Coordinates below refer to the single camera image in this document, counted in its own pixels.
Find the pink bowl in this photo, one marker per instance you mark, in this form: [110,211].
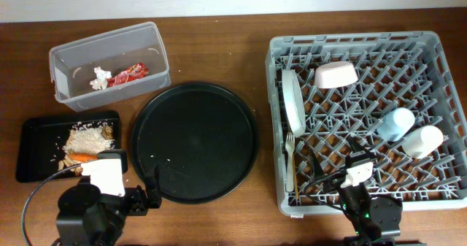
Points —
[335,75]

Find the black rectangular tray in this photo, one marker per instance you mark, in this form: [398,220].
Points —
[43,140]

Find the red snack wrapper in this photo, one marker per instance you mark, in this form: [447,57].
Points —
[135,72]

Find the white tissue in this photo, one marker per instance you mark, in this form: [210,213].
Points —
[101,80]

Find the brown walnut shell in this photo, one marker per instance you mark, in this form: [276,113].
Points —
[107,132]

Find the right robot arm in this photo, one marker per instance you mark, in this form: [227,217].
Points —
[375,218]

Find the white cup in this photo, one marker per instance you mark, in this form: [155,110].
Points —
[422,141]

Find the grey dishwasher rack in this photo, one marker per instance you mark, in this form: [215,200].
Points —
[395,69]

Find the orange carrot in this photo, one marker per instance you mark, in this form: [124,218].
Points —
[82,157]

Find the clear plastic bin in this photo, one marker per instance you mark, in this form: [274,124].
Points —
[72,66]

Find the grey plate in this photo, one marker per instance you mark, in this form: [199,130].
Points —
[294,105]

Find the white plastic fork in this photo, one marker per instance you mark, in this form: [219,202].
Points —
[289,147]

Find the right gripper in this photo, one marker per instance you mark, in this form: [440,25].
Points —
[317,169]

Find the wooden chopstick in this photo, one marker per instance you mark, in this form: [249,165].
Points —
[295,184]

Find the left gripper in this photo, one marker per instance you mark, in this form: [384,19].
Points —
[138,206]

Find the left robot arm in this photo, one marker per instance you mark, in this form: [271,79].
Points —
[94,211]

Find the blue cup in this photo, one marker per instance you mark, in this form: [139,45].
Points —
[396,124]

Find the black round tray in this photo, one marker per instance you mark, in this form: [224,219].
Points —
[198,140]

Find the peanut shells and rice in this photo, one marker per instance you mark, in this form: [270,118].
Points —
[81,138]

